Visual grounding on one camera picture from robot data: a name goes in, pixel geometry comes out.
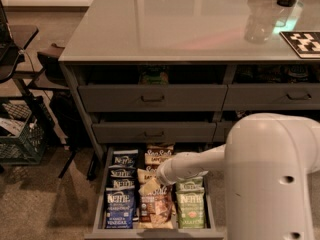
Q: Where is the brown sea salt bag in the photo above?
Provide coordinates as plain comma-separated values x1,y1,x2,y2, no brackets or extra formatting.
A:
138,186,173,229
146,145,174,156

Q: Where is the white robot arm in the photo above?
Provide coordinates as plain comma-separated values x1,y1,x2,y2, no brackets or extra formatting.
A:
139,113,320,240

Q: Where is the yellow late july bag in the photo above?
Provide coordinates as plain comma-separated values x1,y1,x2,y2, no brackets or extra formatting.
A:
137,169,156,184
145,154,171,165

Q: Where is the open bottom left drawer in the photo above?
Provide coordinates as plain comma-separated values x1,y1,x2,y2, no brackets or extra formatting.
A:
84,145,225,240

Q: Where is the rear yellow Late July bag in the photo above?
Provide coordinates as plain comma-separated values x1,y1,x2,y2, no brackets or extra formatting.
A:
145,154,171,165

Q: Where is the blue kettle bag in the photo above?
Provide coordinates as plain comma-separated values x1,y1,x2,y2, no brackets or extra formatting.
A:
105,187,135,229
109,166,136,188
113,149,139,167

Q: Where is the front blue Kettle bag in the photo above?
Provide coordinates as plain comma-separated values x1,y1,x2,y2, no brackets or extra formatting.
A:
105,187,135,229

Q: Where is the rear blue Kettle bag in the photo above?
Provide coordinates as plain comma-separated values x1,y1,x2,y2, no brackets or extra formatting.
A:
113,149,139,167

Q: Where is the front green Kettle bag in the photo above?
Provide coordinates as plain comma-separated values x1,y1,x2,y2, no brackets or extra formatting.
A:
176,187,205,229

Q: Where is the green kettle bag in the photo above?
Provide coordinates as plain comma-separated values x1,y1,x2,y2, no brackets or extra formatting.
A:
176,187,205,229
176,176,203,191

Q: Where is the middle left drawer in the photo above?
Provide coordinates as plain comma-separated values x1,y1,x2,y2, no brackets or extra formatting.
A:
92,122,216,143

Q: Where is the middle right drawer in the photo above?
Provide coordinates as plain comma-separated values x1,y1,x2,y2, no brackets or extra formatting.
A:
213,121,233,142

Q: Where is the top left drawer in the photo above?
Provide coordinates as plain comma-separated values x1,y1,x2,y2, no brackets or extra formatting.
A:
78,84,227,112

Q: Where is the green bag in top drawer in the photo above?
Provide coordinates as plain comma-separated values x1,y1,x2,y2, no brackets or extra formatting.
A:
139,66,169,85

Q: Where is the grey drawer cabinet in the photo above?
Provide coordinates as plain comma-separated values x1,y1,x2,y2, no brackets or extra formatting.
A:
60,0,320,156

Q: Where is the top right drawer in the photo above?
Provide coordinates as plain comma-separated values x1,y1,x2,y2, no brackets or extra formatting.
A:
223,83,320,111

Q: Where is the green plastic crate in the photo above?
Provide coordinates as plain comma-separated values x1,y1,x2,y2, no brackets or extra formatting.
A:
0,97,47,165

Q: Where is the black chair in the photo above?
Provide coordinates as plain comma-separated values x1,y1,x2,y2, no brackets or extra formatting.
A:
0,0,78,180

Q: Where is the black white marker tag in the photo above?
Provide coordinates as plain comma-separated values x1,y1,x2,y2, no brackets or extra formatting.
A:
280,31,320,59

